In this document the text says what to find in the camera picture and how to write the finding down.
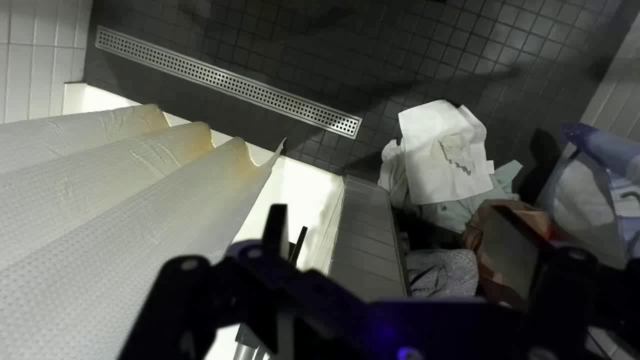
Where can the white shower curb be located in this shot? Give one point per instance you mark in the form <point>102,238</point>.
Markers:
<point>301,201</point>

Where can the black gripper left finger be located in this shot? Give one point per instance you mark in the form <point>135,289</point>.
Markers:
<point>277,230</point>

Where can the pale green cloth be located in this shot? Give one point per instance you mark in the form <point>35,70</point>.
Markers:
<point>460,213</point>

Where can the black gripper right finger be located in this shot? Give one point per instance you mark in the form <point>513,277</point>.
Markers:
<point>513,256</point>

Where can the grey cloth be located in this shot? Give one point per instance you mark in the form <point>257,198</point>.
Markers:
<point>442,273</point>

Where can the white crumpled cloth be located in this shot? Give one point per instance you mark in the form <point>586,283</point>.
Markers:
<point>440,152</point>

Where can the metal floor drain grate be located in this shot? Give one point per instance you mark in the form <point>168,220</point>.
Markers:
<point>226,81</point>

